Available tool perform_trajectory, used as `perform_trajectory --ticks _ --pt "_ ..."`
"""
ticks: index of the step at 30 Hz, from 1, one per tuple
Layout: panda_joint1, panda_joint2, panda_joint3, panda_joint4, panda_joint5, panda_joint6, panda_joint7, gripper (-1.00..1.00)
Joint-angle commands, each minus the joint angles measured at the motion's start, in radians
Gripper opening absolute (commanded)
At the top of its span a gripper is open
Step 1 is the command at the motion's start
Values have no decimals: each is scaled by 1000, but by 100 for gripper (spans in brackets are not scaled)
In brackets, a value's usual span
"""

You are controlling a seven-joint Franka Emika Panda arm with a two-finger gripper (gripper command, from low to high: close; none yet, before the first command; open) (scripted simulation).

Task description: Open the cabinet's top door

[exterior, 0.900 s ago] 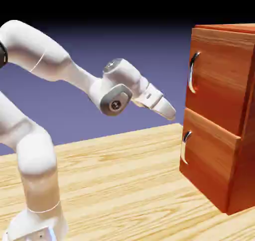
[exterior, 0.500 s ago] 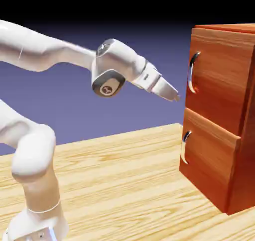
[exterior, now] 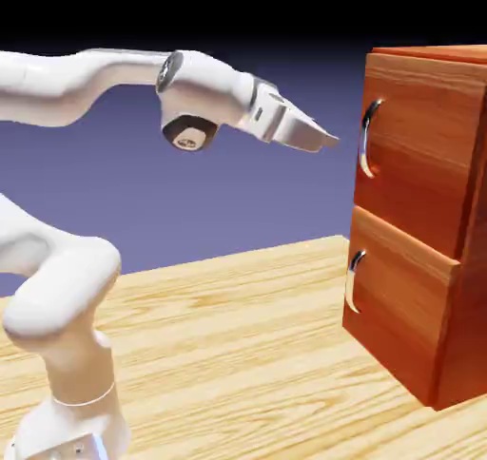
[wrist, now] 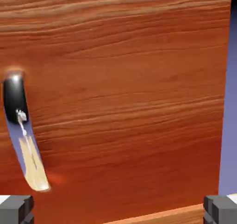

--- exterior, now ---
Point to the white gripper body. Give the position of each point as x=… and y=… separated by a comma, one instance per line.
x=300, y=127

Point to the reddish wooden cabinet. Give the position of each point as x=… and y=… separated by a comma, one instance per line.
x=470, y=239

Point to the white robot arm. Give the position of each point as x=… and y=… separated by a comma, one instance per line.
x=198, y=83

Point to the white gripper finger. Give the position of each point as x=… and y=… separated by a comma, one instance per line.
x=330, y=139

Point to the tall reddish wooden door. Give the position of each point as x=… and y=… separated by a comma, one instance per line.
x=414, y=156

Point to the short reddish wooden door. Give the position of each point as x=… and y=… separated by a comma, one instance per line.
x=399, y=308

